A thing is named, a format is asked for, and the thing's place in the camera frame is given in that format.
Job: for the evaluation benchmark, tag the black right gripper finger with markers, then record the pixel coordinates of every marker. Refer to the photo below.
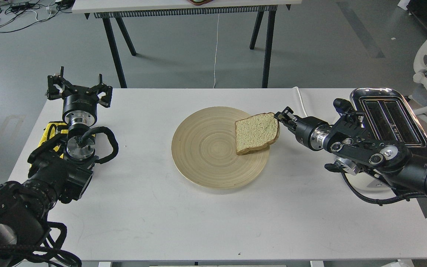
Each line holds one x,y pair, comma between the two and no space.
288,119

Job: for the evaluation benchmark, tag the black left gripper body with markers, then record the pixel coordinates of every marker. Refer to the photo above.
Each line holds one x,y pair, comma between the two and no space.
79,108

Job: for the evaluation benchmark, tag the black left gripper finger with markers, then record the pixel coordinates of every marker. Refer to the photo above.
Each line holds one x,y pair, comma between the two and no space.
103,92
59,87

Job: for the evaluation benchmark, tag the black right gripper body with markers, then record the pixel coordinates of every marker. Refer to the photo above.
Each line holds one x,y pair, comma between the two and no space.
311,132

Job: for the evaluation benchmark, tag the slice of brown bread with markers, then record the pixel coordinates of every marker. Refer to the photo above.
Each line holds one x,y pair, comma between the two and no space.
256,133

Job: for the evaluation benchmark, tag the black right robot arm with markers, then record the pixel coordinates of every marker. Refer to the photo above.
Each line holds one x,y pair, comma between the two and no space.
370,141

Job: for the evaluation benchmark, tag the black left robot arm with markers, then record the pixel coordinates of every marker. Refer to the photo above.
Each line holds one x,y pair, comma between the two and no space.
61,169

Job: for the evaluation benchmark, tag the white chrome toaster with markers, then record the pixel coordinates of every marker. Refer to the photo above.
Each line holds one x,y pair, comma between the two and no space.
378,134

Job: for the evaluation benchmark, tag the round bamboo plate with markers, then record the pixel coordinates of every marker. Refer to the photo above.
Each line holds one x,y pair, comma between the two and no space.
203,148

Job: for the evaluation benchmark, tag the white background table black legs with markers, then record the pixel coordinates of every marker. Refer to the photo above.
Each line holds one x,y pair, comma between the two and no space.
119,9

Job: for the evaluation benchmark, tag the brown object on back table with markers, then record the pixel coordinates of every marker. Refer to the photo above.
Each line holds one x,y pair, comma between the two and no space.
199,2

